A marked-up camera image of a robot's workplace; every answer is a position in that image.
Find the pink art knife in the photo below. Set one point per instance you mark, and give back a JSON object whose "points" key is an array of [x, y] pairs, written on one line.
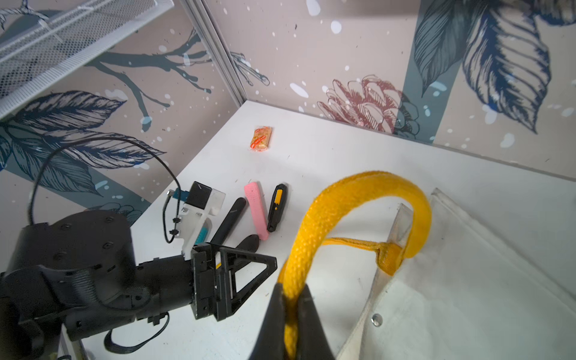
{"points": [[257, 210]]}

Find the orange snack packet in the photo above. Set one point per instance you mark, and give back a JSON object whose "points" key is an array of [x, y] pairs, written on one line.
{"points": [[261, 139]]}

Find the white tote pouch yellow handles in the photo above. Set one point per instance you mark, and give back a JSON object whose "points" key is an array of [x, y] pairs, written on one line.
{"points": [[454, 290]]}

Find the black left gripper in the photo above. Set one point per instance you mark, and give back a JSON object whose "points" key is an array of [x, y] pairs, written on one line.
{"points": [[214, 269]]}

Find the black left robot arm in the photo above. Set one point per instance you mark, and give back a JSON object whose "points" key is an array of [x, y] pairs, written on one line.
{"points": [[79, 276]]}

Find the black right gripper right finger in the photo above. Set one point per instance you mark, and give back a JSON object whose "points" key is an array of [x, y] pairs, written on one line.
{"points": [[312, 343]]}

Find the white wire wall shelf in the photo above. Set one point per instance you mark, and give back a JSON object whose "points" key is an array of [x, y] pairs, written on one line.
{"points": [[57, 46]]}

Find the small black yellow art knife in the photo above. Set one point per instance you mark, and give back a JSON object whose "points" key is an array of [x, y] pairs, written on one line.
{"points": [[277, 206]]}

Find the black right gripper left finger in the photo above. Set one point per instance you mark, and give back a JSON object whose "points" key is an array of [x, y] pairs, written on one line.
{"points": [[270, 340]]}

